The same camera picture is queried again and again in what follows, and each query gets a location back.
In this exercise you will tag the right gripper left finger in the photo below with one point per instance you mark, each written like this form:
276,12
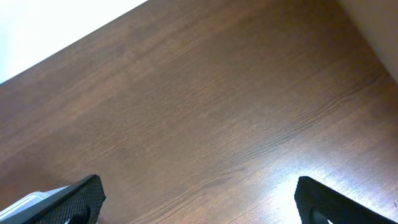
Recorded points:
80,202

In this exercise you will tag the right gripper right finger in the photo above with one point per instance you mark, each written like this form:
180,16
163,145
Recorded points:
317,203

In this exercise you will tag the clear plastic container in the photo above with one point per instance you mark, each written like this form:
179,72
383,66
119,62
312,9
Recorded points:
26,202

